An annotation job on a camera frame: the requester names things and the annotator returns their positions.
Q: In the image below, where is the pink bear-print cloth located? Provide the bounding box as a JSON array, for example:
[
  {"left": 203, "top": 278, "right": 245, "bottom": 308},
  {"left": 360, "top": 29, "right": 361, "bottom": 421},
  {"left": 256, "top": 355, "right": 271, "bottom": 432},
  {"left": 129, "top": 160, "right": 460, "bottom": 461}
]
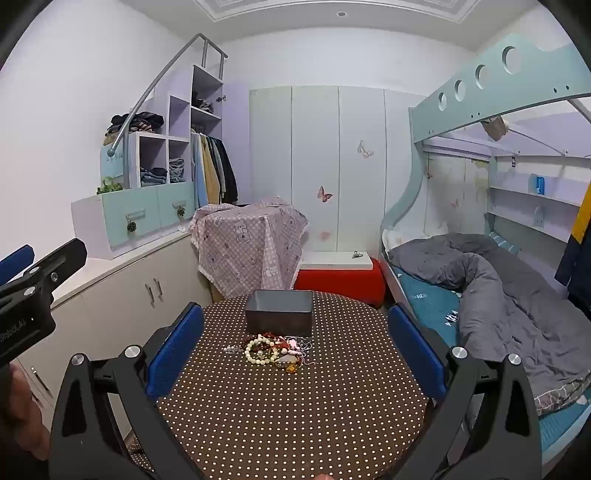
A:
[{"left": 189, "top": 196, "right": 309, "bottom": 296}]

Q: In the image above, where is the blue bed sheet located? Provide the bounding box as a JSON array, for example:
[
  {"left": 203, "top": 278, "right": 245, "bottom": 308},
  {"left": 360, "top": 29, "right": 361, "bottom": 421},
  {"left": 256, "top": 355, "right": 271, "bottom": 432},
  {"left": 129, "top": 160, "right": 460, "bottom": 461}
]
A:
[{"left": 397, "top": 272, "right": 591, "bottom": 472}]

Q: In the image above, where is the white wardrobe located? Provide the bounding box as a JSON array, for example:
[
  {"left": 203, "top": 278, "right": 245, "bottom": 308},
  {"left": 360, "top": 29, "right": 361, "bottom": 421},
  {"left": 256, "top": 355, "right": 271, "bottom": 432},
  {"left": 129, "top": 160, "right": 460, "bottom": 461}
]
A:
[{"left": 249, "top": 84, "right": 428, "bottom": 259}]

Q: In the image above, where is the brown polka-dot tablecloth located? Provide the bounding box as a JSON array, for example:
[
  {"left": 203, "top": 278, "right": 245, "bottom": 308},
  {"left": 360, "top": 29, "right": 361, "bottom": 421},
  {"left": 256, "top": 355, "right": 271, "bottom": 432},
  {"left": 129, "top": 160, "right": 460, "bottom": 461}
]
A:
[{"left": 129, "top": 290, "right": 467, "bottom": 480}]

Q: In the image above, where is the grey metal box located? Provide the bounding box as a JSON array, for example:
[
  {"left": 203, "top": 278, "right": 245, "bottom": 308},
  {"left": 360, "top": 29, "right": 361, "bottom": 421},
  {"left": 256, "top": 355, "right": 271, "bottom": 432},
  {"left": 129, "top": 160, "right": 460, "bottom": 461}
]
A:
[{"left": 245, "top": 290, "right": 315, "bottom": 337}]

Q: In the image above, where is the grey metal handrail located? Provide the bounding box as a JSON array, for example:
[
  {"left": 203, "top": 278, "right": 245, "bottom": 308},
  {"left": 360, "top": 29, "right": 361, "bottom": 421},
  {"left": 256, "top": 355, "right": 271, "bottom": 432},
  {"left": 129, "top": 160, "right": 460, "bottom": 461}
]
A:
[{"left": 107, "top": 33, "right": 229, "bottom": 158}]

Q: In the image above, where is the red storage bench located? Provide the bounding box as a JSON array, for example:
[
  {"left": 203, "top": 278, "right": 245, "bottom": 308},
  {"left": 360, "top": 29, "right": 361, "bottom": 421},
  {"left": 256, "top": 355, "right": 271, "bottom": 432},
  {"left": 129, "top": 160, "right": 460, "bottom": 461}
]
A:
[{"left": 293, "top": 251, "right": 386, "bottom": 309}]

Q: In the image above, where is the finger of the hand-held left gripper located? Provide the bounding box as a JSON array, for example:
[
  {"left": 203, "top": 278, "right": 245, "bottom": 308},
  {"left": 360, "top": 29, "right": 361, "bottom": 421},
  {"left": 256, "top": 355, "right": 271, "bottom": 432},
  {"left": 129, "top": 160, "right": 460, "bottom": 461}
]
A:
[
  {"left": 0, "top": 238, "right": 88, "bottom": 306},
  {"left": 0, "top": 244, "right": 36, "bottom": 287}
]

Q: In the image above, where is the white pillow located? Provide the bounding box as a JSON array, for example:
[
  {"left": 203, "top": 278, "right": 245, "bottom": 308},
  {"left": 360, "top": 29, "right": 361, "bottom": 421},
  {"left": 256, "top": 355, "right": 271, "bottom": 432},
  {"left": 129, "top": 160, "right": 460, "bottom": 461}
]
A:
[{"left": 384, "top": 229, "right": 419, "bottom": 252}]

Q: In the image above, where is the light green bunk bed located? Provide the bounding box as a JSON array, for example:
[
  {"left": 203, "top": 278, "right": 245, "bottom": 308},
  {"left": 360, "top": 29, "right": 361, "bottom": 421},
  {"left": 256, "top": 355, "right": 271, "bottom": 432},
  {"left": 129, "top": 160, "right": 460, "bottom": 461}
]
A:
[{"left": 379, "top": 32, "right": 591, "bottom": 472}]

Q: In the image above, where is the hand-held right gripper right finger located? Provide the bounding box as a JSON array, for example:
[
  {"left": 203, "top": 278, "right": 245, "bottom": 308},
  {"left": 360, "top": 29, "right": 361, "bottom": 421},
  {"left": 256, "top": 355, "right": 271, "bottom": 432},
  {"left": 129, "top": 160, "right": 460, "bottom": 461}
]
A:
[{"left": 387, "top": 302, "right": 542, "bottom": 480}]

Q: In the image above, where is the dark clothes bundle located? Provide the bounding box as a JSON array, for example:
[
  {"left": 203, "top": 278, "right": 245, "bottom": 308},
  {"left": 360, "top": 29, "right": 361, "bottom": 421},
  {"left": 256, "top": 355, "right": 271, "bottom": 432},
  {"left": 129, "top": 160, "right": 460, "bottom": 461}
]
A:
[{"left": 191, "top": 90, "right": 215, "bottom": 114}]

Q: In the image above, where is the cream bead bracelet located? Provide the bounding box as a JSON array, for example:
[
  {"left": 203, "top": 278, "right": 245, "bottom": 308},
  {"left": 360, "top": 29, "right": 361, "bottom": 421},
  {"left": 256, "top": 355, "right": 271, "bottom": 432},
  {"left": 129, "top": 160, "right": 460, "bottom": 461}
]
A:
[{"left": 245, "top": 336, "right": 281, "bottom": 367}]

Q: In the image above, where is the blue striped pillow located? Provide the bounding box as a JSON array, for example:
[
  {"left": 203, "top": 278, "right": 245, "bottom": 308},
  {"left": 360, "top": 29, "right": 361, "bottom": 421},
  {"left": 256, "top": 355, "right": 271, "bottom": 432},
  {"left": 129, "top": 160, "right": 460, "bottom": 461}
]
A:
[{"left": 489, "top": 232, "right": 520, "bottom": 254}]

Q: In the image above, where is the row of hanging clothes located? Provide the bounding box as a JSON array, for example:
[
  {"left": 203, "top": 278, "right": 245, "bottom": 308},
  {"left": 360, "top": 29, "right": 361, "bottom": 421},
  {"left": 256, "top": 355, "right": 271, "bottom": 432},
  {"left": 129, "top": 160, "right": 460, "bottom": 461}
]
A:
[{"left": 190, "top": 130, "right": 239, "bottom": 208}]

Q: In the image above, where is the purple wall shelf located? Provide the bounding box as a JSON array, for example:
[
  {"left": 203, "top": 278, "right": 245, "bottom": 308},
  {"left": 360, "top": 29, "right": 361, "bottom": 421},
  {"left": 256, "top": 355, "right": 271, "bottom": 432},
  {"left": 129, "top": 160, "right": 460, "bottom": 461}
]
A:
[{"left": 485, "top": 157, "right": 587, "bottom": 241}]

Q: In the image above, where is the purple stair shelf cabinet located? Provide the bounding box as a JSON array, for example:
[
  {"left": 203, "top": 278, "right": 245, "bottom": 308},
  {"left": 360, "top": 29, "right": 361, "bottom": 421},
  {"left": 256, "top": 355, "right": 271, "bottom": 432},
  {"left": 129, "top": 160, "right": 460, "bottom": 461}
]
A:
[{"left": 71, "top": 64, "right": 252, "bottom": 261}]

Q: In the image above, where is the pile of mixed jewelry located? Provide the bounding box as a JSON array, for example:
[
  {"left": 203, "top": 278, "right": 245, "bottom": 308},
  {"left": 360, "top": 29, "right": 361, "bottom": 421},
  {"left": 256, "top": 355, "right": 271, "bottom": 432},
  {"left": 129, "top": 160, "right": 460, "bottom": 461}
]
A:
[{"left": 224, "top": 330, "right": 317, "bottom": 374}]

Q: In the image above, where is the grey duvet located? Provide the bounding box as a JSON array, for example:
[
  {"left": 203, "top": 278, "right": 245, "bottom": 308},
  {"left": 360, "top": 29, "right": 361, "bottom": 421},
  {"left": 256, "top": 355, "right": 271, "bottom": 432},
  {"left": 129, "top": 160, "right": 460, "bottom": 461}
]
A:
[{"left": 388, "top": 233, "right": 591, "bottom": 400}]

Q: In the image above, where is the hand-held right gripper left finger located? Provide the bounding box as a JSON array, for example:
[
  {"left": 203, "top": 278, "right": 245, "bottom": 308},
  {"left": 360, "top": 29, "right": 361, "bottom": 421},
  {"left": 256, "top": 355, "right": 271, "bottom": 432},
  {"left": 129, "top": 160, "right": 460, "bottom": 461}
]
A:
[{"left": 48, "top": 302, "right": 206, "bottom": 480}]

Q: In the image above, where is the beige low cabinet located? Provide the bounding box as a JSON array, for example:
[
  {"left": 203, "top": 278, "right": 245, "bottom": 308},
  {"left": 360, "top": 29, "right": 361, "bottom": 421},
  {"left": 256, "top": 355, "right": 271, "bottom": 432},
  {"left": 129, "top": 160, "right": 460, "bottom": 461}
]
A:
[{"left": 14, "top": 226, "right": 213, "bottom": 416}]

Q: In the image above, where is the person's left forearm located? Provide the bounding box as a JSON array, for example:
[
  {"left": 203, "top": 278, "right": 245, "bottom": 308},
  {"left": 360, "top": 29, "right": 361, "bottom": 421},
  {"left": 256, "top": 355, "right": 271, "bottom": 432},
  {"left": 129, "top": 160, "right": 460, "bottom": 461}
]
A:
[{"left": 0, "top": 364, "right": 47, "bottom": 480}]

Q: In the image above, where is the pile of dark clothes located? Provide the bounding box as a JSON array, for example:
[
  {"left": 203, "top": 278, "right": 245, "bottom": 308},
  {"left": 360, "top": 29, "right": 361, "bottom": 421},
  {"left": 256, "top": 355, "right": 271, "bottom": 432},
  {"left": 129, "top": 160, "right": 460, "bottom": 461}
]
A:
[{"left": 104, "top": 112, "right": 164, "bottom": 136}]

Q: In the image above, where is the person's left hand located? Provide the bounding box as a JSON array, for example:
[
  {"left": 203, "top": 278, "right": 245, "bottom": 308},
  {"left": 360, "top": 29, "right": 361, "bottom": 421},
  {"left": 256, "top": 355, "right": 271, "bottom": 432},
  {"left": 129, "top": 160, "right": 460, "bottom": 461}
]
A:
[{"left": 10, "top": 364, "right": 50, "bottom": 459}]

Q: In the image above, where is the hanging beige bag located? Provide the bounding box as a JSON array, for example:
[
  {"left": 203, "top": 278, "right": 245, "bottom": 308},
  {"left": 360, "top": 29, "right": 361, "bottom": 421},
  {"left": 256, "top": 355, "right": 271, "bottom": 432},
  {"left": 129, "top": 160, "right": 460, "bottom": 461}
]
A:
[{"left": 480, "top": 116, "right": 511, "bottom": 141}]

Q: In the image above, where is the dark hanging jacket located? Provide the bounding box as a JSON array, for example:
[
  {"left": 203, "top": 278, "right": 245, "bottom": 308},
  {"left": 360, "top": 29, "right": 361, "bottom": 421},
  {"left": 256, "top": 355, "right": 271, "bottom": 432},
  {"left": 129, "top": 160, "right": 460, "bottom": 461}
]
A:
[{"left": 554, "top": 180, "right": 591, "bottom": 319}]

